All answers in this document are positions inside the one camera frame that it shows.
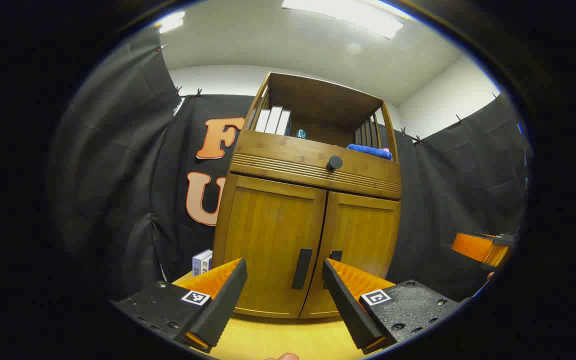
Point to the wooden shoe cabinet door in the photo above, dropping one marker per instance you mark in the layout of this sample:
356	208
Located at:
363	230
268	230

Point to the white printed carton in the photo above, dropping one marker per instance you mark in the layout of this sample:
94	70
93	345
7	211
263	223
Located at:
202	263

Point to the wooden double-door shoe cabinet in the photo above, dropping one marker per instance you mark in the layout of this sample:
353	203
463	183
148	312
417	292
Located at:
318	100

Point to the wooden cabinet drawer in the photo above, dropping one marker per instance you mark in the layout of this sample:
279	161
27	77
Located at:
278	150

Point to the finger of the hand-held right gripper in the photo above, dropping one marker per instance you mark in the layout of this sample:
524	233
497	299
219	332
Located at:
475	247

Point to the small teal jar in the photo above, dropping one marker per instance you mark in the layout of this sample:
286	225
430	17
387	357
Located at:
301	134

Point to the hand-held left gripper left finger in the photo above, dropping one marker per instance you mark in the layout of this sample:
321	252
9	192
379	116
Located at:
218	310

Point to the black round drawer knob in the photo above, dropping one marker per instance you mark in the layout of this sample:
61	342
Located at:
334	163

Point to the large ceiling light panel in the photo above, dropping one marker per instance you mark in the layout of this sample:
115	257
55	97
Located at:
348	15

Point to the blue folded towel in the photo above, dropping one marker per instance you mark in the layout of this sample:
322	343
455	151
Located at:
368	151

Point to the white book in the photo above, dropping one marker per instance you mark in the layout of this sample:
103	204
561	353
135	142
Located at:
283	123
273	120
262	121

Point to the small ceiling light panel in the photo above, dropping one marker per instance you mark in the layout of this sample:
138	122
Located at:
170	22

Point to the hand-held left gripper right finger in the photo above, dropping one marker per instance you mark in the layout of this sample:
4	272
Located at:
348	310

